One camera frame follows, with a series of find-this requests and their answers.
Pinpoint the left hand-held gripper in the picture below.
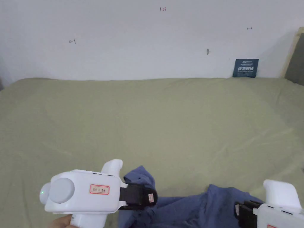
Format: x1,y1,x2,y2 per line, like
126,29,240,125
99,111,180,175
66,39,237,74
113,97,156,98
39,159,159,228

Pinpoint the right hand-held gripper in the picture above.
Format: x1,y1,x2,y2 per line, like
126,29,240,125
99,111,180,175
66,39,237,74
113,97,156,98
234,179,304,228

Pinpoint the dark blue shirt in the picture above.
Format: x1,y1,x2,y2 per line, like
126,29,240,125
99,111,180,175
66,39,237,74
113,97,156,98
118,165,265,228

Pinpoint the person's left hand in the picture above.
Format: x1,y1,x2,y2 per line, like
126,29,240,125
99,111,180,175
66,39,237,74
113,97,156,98
48,213,72,228

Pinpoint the bed with pale green sheet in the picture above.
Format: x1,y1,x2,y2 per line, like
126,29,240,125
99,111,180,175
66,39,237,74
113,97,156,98
0,77,304,228

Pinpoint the dark blue printed card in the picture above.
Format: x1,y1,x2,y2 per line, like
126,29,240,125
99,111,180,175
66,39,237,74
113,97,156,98
232,58,259,78

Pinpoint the grey padded headboard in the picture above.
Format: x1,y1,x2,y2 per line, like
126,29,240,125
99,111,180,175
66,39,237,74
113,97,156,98
281,27,304,86

